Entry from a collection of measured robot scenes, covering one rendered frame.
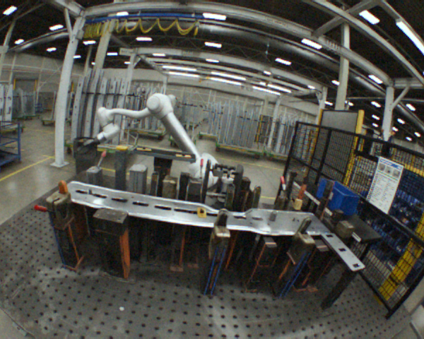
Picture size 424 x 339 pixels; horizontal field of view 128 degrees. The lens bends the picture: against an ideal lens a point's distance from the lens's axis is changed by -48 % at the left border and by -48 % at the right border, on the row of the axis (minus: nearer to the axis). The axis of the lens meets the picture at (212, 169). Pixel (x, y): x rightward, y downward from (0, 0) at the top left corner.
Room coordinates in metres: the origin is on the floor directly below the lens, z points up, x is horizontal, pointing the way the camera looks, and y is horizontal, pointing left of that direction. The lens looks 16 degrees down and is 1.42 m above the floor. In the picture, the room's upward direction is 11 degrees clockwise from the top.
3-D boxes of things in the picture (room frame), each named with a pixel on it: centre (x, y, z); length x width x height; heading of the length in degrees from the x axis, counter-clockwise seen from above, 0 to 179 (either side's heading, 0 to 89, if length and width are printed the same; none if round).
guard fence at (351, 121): (2.85, -1.86, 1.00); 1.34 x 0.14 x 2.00; 4
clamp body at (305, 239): (0.62, -0.42, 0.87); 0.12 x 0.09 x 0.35; 8
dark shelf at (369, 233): (1.09, -0.85, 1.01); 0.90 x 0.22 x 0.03; 8
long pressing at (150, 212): (0.75, 0.03, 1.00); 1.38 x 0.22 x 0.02; 98
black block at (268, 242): (0.63, -0.28, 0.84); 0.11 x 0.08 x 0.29; 8
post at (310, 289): (0.65, -0.63, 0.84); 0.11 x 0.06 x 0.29; 8
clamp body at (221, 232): (0.60, -0.07, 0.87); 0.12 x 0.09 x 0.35; 8
